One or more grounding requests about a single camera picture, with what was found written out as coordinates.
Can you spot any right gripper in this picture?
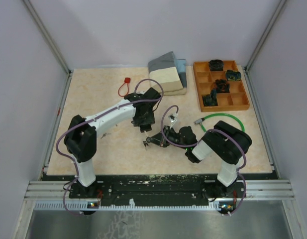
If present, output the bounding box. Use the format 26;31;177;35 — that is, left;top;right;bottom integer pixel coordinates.
147;125;189;150

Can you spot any red cable seal lock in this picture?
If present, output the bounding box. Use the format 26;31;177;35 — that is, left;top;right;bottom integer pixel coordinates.
117;77;131;97

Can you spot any dark rolled item top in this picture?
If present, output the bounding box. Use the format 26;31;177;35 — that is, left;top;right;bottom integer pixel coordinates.
208;59;224;71

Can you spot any dark rolled item middle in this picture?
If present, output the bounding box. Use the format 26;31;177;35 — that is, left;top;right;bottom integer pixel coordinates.
214;79;230;94

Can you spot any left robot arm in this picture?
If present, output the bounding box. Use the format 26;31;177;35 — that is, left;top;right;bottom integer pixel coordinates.
64;88;162;198

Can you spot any wooden compartment tray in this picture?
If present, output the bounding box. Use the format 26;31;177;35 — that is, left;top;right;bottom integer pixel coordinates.
193;60;250;112

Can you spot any dark rolled item right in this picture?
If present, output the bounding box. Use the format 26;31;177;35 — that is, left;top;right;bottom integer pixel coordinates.
225;70;241;81

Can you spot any aluminium frame post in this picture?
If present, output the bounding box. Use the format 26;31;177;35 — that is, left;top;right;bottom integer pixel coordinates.
244;0;289;72
21;0;71;74

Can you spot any aluminium frame post left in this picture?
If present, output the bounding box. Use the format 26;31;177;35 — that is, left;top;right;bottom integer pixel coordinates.
21;0;71;74

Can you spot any green cable lock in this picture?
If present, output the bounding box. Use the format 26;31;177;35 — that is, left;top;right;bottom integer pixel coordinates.
194;113;245;132

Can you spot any aluminium frame post right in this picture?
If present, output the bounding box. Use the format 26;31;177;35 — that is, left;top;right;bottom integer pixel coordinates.
244;0;289;72

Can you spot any black-headed key bunch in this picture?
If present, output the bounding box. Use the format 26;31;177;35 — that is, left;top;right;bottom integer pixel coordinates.
143;136;151;150

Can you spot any black Kaijing padlock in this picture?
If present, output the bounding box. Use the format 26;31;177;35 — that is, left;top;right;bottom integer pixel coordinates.
139;124;152;133

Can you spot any dark rolled item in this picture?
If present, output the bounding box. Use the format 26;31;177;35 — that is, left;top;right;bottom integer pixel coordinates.
208;59;224;71
225;70;241;81
202;89;217;107
214;79;230;94

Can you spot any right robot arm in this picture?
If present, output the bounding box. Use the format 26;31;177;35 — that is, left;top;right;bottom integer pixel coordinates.
144;120;252;197

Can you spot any dark rolled item lower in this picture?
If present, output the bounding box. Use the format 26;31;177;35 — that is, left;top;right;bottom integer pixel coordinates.
202;89;217;107

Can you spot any folded grey beige cloth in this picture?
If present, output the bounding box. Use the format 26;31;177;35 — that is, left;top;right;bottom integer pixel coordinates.
148;51;187;96

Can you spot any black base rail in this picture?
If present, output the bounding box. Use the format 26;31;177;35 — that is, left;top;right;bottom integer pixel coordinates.
69;174;245;207

